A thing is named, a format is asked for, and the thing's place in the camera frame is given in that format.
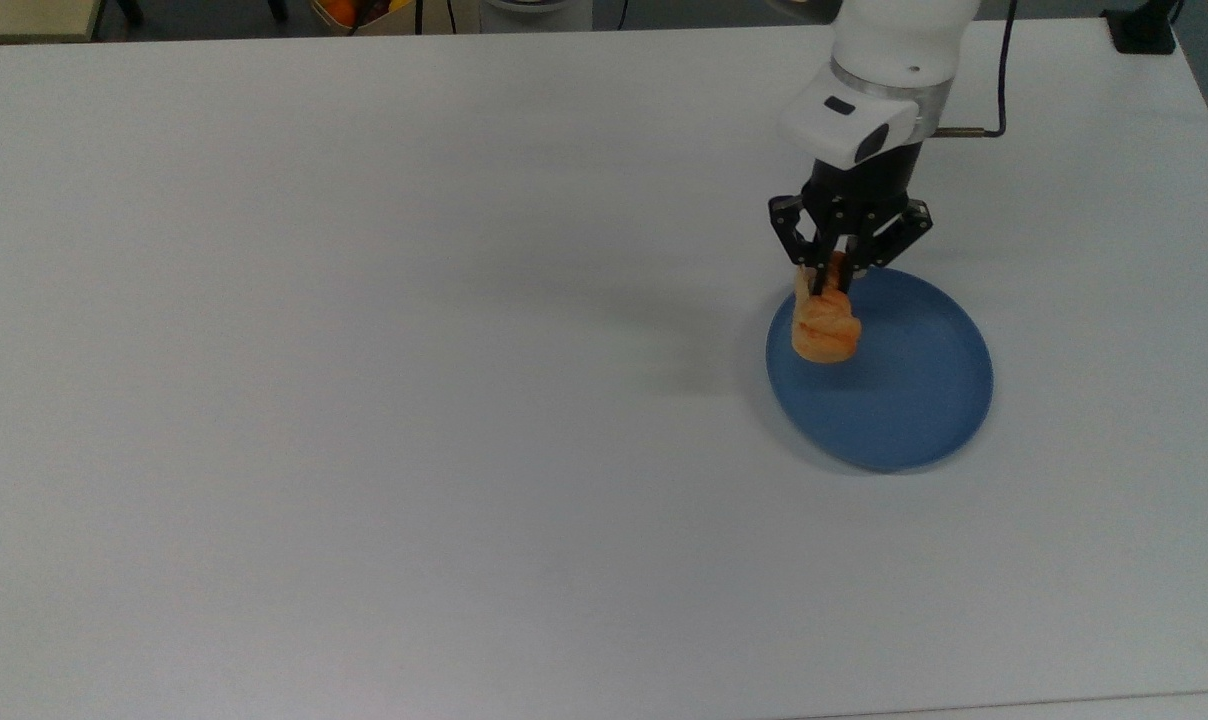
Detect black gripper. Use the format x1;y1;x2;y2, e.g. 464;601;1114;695
768;141;935;298

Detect orange bread roll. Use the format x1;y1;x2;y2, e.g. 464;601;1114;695
791;251;864;365

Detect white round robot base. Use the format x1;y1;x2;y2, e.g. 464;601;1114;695
478;0;595;33

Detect blue round plate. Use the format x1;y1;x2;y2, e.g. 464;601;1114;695
765;265;996;474

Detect orange items in container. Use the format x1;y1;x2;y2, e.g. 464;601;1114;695
310;0;417;33

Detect beige wooden table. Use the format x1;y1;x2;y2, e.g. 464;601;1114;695
0;0;107;45

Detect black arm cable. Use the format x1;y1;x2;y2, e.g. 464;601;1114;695
937;0;1019;140

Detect black clamp mount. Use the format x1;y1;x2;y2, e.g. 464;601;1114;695
1102;0;1183;57

